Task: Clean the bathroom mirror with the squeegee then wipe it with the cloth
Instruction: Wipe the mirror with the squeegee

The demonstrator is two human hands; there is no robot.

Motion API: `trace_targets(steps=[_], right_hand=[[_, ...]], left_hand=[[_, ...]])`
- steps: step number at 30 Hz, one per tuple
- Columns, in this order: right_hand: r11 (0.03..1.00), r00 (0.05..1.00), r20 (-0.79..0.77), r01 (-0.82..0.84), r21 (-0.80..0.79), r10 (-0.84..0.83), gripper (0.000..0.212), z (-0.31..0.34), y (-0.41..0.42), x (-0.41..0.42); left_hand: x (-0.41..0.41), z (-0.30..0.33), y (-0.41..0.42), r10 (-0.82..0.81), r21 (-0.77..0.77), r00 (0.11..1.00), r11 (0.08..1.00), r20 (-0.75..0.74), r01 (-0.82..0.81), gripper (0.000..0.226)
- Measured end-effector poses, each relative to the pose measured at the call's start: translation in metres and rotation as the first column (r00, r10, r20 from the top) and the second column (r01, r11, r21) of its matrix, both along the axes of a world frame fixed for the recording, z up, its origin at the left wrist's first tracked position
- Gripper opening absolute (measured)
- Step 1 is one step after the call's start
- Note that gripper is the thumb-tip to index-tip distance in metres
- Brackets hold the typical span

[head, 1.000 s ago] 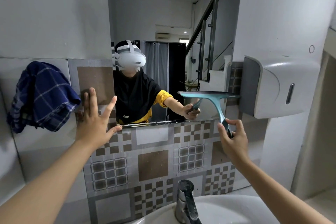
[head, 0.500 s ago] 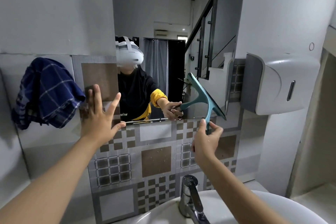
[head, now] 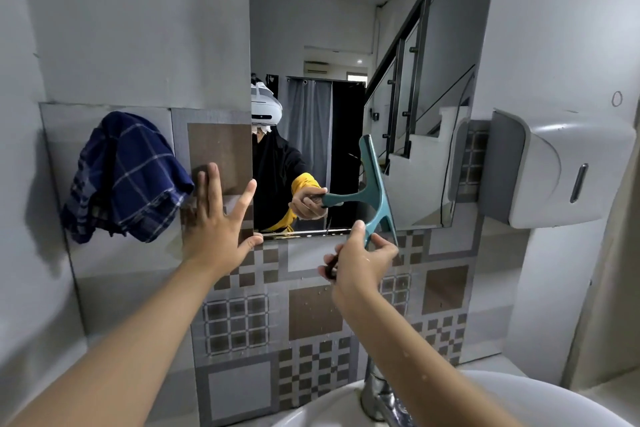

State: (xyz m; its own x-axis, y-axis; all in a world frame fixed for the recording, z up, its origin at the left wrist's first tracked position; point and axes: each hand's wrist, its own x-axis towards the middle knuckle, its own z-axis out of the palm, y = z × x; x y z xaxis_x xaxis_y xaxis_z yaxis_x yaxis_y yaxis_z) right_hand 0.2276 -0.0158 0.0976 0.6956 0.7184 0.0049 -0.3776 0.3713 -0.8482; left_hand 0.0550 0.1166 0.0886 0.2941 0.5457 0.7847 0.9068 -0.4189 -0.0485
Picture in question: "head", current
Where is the person's right hand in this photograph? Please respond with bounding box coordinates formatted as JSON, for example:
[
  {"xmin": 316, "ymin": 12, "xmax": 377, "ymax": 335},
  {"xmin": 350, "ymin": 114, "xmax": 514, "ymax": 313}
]
[{"xmin": 317, "ymin": 221, "xmax": 400, "ymax": 307}]

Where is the person's left hand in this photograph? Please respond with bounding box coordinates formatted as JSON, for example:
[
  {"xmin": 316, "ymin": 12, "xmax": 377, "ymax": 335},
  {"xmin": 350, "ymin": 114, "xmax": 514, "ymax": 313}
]
[{"xmin": 182, "ymin": 163, "xmax": 265, "ymax": 288}]

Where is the teal window squeegee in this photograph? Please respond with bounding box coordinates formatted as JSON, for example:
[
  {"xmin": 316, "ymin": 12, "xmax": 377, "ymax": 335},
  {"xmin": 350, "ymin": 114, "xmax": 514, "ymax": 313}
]
[{"xmin": 320, "ymin": 135, "xmax": 400, "ymax": 280}]

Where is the person's right forearm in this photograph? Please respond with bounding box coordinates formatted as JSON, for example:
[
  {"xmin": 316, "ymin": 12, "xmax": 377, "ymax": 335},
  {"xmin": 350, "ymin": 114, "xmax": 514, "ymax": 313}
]
[{"xmin": 332, "ymin": 287, "xmax": 524, "ymax": 427}]

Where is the person's left forearm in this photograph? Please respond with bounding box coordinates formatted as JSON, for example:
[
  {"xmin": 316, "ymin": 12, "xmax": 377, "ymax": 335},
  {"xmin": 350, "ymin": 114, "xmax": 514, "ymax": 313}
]
[{"xmin": 9, "ymin": 260, "xmax": 237, "ymax": 427}]

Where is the blue checked cloth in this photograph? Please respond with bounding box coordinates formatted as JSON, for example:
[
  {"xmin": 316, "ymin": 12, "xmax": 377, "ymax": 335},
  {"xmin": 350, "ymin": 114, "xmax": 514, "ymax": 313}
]
[{"xmin": 60, "ymin": 111, "xmax": 196, "ymax": 245}]

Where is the chrome faucet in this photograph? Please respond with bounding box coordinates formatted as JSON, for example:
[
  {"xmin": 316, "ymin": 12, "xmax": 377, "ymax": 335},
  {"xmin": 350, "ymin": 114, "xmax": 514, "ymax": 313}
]
[{"xmin": 359, "ymin": 356, "xmax": 417, "ymax": 427}]

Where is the white paper towel dispenser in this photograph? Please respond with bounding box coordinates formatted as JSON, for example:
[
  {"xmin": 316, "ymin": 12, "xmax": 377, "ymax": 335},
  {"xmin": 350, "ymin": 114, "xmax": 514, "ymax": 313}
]
[{"xmin": 477, "ymin": 108, "xmax": 637, "ymax": 230}]

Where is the white ceramic sink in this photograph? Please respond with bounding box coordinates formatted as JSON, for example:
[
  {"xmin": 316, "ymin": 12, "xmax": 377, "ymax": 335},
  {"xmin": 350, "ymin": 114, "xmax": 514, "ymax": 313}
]
[{"xmin": 239, "ymin": 369, "xmax": 640, "ymax": 427}]

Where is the frameless wall mirror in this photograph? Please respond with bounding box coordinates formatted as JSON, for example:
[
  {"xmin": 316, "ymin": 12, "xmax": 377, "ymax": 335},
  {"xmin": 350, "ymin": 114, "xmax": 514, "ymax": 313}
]
[{"xmin": 248, "ymin": 0, "xmax": 501, "ymax": 243}]

